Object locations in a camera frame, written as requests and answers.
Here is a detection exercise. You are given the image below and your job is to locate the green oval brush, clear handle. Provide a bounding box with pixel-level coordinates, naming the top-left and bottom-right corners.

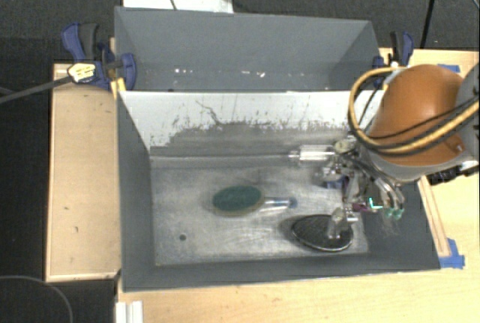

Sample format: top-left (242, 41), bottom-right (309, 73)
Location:
top-left (211, 184), bottom-right (298, 218)

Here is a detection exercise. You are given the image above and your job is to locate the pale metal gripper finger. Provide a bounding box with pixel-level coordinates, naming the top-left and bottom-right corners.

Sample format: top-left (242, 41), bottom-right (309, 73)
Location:
top-left (325, 207), bottom-right (344, 241)
top-left (338, 214), bottom-right (359, 237)

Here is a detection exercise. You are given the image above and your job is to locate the pale wood board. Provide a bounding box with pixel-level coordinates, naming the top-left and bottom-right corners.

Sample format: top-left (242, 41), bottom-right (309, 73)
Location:
top-left (44, 62), bottom-right (123, 283)

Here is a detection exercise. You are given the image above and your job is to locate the grey metal bin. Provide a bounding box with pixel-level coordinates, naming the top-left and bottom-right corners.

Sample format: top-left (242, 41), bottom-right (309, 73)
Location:
top-left (112, 6), bottom-right (442, 292)

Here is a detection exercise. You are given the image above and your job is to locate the black cylinder on white bracket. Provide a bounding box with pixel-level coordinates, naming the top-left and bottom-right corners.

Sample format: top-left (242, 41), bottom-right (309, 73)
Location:
top-left (429, 160), bottom-right (480, 186)

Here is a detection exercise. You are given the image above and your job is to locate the clear glass tube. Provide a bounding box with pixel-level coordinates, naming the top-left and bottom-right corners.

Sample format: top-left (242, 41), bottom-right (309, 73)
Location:
top-left (286, 145), bottom-right (337, 167)

